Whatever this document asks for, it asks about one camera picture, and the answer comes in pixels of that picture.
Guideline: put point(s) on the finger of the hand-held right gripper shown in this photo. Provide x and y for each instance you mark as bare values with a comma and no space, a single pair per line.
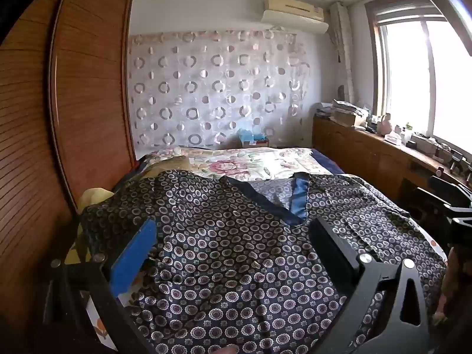
453,191

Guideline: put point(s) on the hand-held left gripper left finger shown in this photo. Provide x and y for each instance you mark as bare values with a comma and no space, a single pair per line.
134,254

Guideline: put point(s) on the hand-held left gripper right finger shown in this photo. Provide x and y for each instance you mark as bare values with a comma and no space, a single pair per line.
333,243

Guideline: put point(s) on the dark circle-patterned garment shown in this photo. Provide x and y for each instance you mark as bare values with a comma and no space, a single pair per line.
236,250

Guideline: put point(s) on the yellow cloth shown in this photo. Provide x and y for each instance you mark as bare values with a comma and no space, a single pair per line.
94,199

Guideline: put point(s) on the orange-print bed sheet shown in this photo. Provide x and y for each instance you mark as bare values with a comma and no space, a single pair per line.
92,315

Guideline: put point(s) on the long wooden cabinet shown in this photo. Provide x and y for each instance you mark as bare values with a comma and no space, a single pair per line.
361,155

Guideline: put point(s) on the pink figurine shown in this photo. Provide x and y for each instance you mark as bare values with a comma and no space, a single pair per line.
386,124

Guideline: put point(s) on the mustard brown cloth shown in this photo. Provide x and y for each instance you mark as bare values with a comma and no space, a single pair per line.
166,164

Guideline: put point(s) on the floral quilt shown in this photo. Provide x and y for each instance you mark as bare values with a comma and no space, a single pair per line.
236,164

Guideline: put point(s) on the window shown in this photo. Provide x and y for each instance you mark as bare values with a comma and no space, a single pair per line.
405,73

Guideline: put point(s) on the pile of papers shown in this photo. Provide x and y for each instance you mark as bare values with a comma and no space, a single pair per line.
344,112

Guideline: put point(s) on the cardboard box with blue tissue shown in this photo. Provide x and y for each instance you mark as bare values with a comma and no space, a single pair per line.
252,139

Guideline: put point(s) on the wooden wardrobe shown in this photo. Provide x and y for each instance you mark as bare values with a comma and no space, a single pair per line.
92,81

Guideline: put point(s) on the wrapped air conditioner pipe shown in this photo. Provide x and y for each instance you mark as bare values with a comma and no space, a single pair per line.
343,51

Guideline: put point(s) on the sheer circle-patterned curtain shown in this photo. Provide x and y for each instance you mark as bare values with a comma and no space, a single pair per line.
221,88

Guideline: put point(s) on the cream air conditioner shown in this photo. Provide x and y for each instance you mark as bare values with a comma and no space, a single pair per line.
293,16

